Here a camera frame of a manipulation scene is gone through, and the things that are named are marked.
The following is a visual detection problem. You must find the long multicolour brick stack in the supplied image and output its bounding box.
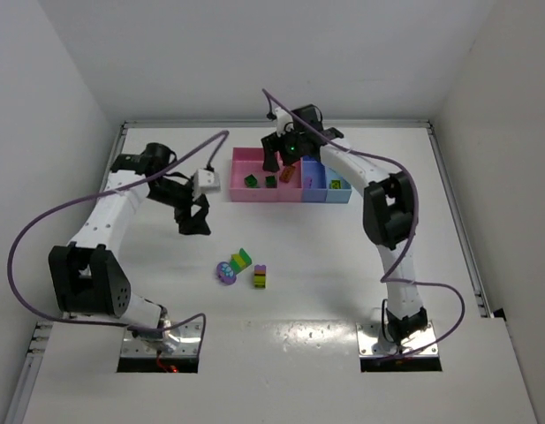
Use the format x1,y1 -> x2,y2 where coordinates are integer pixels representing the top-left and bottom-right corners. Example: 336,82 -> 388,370
230,248 -> 253,274

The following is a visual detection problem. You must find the green yellow orange brick stack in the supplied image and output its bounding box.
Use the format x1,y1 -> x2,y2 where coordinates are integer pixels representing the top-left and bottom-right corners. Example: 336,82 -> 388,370
243,174 -> 260,188

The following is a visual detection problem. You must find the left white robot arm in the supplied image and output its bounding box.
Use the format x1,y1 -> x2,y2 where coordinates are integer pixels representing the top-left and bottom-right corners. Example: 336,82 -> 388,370
48,143 -> 220,338

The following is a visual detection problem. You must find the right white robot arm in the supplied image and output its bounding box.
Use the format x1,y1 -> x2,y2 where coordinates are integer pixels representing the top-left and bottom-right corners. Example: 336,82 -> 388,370
261,104 -> 428,354

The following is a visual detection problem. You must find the dark green brick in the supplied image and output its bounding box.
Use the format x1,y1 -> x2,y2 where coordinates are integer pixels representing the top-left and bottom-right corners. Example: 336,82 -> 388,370
265,175 -> 277,188

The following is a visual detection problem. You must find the orange flat brick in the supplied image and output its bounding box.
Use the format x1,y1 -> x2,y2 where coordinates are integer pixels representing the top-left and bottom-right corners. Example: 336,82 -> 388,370
279,165 -> 296,184

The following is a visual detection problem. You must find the large pink bin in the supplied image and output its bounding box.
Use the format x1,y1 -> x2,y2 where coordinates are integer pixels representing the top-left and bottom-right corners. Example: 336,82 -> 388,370
229,148 -> 279,202

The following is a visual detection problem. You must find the dark blue bin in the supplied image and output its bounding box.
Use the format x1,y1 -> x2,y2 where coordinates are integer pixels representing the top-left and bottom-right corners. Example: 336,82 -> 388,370
302,156 -> 327,203

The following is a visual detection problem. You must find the small pink bin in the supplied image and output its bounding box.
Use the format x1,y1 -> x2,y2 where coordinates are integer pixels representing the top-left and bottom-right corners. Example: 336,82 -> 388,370
277,161 -> 303,202

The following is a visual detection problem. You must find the purple flower brick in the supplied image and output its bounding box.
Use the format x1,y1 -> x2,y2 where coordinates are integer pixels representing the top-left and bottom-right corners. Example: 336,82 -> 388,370
216,261 -> 237,285

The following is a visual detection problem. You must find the lime green brick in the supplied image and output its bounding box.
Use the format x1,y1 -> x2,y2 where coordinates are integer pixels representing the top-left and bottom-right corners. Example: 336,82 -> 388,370
329,179 -> 342,190

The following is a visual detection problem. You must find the light blue bin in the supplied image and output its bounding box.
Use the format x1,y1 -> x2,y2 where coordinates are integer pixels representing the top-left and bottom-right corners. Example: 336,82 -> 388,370
325,167 -> 352,204

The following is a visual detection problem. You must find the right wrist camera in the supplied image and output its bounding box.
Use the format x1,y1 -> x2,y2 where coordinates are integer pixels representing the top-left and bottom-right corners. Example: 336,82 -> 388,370
273,107 -> 293,137

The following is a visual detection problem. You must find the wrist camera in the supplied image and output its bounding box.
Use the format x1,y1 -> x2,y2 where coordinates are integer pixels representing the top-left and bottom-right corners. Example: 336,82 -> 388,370
273,107 -> 293,137
193,168 -> 221,198

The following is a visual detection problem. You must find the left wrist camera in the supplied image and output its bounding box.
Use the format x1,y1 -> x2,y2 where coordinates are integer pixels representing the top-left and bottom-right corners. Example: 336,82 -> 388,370
193,168 -> 221,198

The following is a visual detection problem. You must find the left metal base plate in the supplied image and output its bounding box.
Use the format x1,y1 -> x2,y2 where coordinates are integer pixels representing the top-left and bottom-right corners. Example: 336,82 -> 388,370
120,318 -> 204,360

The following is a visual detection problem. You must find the metal base plate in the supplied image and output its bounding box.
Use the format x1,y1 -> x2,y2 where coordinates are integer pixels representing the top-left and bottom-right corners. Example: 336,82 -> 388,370
356,322 -> 439,360
120,318 -> 204,360

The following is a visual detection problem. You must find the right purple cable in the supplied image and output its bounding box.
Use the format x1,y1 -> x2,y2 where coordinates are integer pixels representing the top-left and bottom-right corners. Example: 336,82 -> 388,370
261,87 -> 466,365

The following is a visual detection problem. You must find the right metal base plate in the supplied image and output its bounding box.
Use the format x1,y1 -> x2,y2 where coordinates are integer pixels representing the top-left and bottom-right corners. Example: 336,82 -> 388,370
356,322 -> 439,360

